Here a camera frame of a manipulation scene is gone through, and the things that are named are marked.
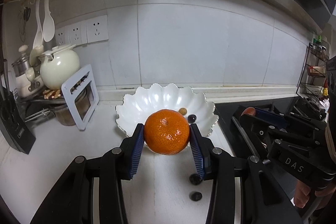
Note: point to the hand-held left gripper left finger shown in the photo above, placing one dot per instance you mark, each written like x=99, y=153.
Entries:
x=136, y=151

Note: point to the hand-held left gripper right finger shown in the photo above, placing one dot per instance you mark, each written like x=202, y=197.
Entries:
x=197, y=154

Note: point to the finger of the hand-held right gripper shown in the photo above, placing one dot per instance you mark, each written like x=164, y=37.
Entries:
x=273, y=116
x=256, y=129

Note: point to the red grape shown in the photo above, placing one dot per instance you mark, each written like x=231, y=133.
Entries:
x=248, y=110
x=192, y=118

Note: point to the orange tangerine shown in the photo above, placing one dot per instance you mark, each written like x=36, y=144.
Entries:
x=167, y=132

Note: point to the tan round longan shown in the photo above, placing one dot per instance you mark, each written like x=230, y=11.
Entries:
x=183, y=110

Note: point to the white scalloped bowl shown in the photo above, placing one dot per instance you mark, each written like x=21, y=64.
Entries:
x=157, y=98

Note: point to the person's right hand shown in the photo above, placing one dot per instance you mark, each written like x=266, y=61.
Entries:
x=303, y=195

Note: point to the black burner grate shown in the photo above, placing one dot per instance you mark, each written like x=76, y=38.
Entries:
x=311, y=108
x=240, y=138

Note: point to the dark purple grape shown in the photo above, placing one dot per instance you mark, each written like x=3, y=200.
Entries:
x=195, y=178
x=196, y=196

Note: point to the black gas stove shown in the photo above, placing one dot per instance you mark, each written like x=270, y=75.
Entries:
x=225, y=119

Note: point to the white cup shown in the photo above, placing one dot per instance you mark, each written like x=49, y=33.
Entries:
x=324, y=103

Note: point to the yellow small container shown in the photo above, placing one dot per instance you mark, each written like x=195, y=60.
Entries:
x=325, y=91

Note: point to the steel stock pot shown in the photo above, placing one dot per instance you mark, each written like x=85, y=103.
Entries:
x=67, y=113

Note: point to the green capped bottle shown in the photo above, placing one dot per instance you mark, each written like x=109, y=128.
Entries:
x=318, y=40

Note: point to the wooden trivet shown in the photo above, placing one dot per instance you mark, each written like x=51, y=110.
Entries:
x=52, y=94

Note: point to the cream ceramic pot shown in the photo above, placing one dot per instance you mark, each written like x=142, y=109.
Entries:
x=59, y=66

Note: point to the black knife block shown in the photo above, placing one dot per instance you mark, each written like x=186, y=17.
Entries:
x=13, y=124

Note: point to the white pot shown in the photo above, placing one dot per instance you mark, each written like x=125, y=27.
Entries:
x=25, y=87

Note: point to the steel pot with lid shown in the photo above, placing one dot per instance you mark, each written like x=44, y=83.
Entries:
x=22, y=63

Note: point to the white rice paddle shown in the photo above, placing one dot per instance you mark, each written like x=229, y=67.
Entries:
x=48, y=27

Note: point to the white ladle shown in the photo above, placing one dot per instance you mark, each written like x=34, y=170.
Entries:
x=38, y=35

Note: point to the black scissors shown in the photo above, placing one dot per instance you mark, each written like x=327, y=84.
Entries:
x=25, y=15

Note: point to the white frame stand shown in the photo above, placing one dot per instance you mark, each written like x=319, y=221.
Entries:
x=69, y=90

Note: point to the white wall outlet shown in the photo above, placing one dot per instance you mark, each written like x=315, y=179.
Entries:
x=97, y=29
x=61, y=36
x=77, y=32

